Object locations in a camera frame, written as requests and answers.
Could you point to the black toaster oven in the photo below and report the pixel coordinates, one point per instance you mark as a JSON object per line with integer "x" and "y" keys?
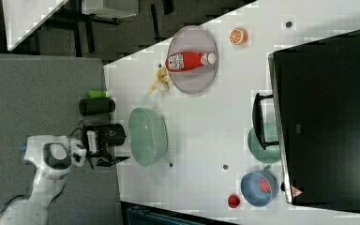
{"x": 316, "y": 95}

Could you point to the black cylindrical container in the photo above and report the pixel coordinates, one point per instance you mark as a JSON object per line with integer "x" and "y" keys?
{"x": 93, "y": 106}

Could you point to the blue metal frame rail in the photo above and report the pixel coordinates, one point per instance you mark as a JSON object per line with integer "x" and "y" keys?
{"x": 141, "y": 216}

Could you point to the lime green bottle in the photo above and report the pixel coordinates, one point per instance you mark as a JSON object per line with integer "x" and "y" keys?
{"x": 98, "y": 94}

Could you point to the orange slice toy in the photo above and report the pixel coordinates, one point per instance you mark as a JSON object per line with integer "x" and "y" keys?
{"x": 238, "y": 36}

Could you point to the red ketchup bottle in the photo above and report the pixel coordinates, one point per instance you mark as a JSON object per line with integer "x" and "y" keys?
{"x": 186, "y": 61}

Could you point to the pink toy in cup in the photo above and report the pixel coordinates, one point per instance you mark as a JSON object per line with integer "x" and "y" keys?
{"x": 264, "y": 186}

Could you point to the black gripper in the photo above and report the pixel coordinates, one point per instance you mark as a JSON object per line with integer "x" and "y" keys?
{"x": 98, "y": 139}

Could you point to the green plastic strainer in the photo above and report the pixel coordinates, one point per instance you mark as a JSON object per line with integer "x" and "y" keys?
{"x": 148, "y": 136}

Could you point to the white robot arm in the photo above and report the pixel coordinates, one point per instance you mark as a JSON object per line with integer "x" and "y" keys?
{"x": 53, "y": 157}

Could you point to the peeled toy banana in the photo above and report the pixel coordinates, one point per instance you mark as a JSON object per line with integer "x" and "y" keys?
{"x": 161, "y": 81}

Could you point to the purple round plate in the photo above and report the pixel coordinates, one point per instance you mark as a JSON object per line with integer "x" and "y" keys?
{"x": 193, "y": 39}

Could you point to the blue plastic cup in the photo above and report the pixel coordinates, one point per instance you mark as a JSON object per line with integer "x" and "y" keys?
{"x": 251, "y": 191}

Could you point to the red toy strawberry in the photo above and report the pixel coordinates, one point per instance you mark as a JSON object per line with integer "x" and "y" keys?
{"x": 233, "y": 201}

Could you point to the green plastic mug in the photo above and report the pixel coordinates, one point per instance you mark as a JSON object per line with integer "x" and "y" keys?
{"x": 270, "y": 154}

